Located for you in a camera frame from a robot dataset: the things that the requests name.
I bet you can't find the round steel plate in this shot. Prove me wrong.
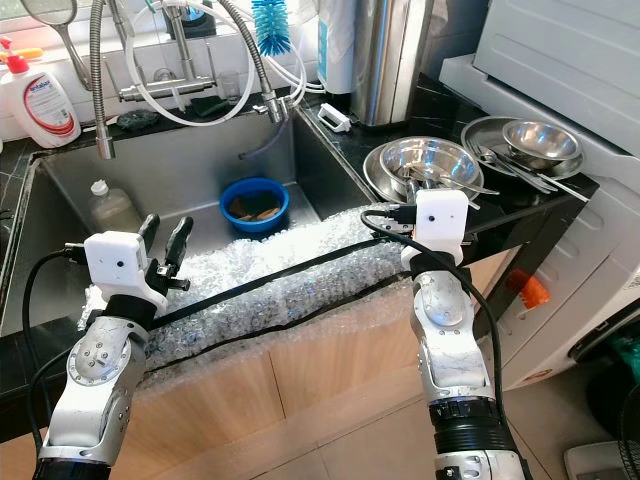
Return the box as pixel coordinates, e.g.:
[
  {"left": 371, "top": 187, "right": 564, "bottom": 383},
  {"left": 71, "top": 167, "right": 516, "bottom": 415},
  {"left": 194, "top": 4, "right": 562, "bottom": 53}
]
[
  {"left": 460, "top": 116, "right": 586, "bottom": 181},
  {"left": 363, "top": 145, "right": 486, "bottom": 206}
]

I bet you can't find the large steel bowl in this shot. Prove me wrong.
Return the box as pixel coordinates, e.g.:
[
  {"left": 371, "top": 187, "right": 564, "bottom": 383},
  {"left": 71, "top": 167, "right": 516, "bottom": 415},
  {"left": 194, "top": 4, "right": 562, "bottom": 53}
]
[{"left": 380, "top": 137, "right": 483, "bottom": 191}]

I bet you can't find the clear plastic bottle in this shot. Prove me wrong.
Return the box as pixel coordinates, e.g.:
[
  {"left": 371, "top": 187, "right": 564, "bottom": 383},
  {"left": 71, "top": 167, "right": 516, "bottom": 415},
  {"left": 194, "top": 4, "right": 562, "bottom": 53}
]
[{"left": 85, "top": 180, "right": 146, "bottom": 236}]

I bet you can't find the blue plastic bowl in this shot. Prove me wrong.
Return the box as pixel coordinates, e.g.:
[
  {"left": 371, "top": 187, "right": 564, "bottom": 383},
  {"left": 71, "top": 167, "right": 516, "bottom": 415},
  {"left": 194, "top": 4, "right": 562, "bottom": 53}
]
[{"left": 220, "top": 177, "right": 291, "bottom": 234}]

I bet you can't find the stainless steel sink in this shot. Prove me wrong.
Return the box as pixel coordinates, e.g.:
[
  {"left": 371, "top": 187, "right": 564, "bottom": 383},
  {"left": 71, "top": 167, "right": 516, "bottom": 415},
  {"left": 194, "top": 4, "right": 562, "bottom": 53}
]
[{"left": 0, "top": 100, "right": 371, "bottom": 321}]

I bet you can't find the clear bubble wrap strip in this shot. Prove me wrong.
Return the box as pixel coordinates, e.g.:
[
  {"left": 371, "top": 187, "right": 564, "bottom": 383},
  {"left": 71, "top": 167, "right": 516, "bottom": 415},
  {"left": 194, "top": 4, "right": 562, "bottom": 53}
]
[{"left": 78, "top": 202, "right": 419, "bottom": 386}]

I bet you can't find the dark scouring pad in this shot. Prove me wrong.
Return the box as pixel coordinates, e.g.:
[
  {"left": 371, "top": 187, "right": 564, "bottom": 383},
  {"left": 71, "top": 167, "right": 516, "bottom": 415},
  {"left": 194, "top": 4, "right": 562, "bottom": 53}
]
[{"left": 115, "top": 108, "right": 161, "bottom": 133}]

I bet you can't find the wooden sink cabinet door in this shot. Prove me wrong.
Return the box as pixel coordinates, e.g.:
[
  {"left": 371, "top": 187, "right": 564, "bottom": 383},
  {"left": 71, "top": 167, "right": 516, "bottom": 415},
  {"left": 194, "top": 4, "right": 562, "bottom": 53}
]
[
  {"left": 0, "top": 345, "right": 276, "bottom": 480},
  {"left": 265, "top": 285, "right": 421, "bottom": 416}
]

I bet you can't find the dark green sponge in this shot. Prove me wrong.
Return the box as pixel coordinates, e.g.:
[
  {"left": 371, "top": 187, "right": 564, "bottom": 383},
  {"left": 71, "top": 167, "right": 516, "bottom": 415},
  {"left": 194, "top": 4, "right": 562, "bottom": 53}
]
[{"left": 190, "top": 92, "right": 236, "bottom": 119}]

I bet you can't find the steel mixer tap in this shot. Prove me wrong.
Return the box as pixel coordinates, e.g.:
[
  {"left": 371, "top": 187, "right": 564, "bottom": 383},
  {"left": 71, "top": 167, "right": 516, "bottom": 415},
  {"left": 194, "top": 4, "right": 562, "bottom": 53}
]
[{"left": 117, "top": 0, "right": 221, "bottom": 101}]

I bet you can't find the white red-pump soap bottle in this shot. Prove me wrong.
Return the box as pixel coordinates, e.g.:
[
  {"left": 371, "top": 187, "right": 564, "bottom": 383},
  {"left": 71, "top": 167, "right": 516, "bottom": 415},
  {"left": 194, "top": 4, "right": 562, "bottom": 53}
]
[{"left": 0, "top": 37, "right": 81, "bottom": 149}]

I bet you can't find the small drinking glass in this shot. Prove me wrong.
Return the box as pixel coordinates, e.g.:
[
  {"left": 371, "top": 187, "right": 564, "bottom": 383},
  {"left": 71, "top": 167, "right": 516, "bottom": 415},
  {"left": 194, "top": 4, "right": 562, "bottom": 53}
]
[{"left": 218, "top": 70, "right": 243, "bottom": 101}]

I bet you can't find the steel flexible faucet spout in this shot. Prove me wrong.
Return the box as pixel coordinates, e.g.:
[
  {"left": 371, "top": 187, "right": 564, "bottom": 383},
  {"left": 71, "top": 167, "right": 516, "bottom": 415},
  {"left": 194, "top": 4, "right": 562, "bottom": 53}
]
[{"left": 215, "top": 0, "right": 286, "bottom": 126}]

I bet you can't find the small white clip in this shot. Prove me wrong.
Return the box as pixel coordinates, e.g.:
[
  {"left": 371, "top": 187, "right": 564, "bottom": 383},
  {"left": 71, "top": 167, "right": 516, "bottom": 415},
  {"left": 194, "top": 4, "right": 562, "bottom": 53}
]
[{"left": 317, "top": 103, "right": 353, "bottom": 133}]

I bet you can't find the blue bottle brush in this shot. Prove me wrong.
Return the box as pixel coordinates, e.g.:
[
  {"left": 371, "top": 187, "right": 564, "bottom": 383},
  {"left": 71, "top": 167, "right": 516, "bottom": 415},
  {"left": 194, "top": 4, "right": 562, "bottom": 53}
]
[{"left": 250, "top": 0, "right": 293, "bottom": 56}]

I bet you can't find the steel mesh strainer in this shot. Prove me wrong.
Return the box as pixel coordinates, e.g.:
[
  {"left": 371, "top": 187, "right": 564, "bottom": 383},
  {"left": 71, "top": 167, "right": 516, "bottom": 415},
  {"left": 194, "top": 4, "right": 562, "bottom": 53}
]
[{"left": 20, "top": 0, "right": 83, "bottom": 93}]

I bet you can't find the white blue-label water filter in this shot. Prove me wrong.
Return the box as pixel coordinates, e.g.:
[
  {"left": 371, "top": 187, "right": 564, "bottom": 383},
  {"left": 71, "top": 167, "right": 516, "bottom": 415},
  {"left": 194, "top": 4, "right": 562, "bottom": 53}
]
[{"left": 315, "top": 0, "right": 356, "bottom": 93}]

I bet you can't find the tall steel canister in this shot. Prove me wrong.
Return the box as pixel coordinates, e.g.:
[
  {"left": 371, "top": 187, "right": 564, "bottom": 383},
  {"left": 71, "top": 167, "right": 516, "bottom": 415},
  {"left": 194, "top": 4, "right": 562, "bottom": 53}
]
[{"left": 350, "top": 0, "right": 436, "bottom": 128}]

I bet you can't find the steel fork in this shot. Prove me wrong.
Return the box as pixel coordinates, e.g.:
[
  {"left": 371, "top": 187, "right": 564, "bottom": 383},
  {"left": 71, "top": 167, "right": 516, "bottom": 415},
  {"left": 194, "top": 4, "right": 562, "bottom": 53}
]
[{"left": 473, "top": 145, "right": 556, "bottom": 193}]

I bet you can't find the small orange plastic object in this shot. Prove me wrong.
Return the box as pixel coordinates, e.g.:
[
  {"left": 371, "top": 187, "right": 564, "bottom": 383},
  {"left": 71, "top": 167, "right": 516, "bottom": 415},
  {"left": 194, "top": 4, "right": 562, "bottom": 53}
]
[{"left": 505, "top": 270, "right": 551, "bottom": 309}]

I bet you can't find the small steel bowl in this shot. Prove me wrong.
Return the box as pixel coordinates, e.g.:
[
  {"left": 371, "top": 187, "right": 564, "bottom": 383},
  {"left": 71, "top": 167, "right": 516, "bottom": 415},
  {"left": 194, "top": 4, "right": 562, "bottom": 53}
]
[{"left": 503, "top": 120, "right": 583, "bottom": 171}]

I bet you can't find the white front-load washing machine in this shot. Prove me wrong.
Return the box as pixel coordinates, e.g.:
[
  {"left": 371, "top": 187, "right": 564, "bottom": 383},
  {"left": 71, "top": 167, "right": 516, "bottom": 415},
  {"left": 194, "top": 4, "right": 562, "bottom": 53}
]
[{"left": 438, "top": 55, "right": 640, "bottom": 391}]

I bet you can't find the white tumble dryer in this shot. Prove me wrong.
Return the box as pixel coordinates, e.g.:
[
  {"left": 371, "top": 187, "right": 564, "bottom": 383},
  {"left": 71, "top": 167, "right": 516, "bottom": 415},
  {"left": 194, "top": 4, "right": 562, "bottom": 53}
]
[{"left": 472, "top": 0, "right": 640, "bottom": 151}]

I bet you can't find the green plastic bag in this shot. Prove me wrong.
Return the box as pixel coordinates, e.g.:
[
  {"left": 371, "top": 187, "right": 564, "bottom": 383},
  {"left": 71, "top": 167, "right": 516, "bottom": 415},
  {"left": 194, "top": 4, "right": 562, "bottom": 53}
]
[{"left": 610, "top": 335, "right": 640, "bottom": 376}]

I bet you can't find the white looped hose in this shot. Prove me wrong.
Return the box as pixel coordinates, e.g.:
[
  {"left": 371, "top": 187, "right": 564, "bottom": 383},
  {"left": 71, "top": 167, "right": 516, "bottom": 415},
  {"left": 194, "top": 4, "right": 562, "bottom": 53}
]
[{"left": 125, "top": 5, "right": 321, "bottom": 128}]

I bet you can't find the steel flexible spray hose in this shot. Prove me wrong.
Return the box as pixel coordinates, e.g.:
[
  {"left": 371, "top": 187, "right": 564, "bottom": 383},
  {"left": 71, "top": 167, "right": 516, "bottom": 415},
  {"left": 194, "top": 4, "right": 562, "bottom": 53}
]
[{"left": 88, "top": 0, "right": 118, "bottom": 161}]

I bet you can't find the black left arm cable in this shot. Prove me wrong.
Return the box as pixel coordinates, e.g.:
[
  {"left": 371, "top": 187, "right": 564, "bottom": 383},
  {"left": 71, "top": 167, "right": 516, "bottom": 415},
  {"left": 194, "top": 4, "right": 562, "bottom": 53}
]
[{"left": 20, "top": 245, "right": 96, "bottom": 451}]

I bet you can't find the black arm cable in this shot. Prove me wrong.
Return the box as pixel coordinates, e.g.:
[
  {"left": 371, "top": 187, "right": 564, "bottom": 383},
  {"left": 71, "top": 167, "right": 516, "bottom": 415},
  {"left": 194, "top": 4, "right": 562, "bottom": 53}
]
[
  {"left": 20, "top": 245, "right": 96, "bottom": 451},
  {"left": 360, "top": 205, "right": 506, "bottom": 401}
]

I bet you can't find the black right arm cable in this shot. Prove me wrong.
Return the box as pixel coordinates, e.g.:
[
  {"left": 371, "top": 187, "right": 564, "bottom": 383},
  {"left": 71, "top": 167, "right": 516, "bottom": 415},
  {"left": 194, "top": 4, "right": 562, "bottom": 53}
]
[{"left": 360, "top": 205, "right": 506, "bottom": 401}]

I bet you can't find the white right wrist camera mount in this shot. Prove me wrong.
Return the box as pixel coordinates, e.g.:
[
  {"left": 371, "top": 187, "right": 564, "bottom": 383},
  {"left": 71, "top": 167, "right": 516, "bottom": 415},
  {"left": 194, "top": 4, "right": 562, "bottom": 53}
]
[{"left": 400, "top": 190, "right": 471, "bottom": 276}]

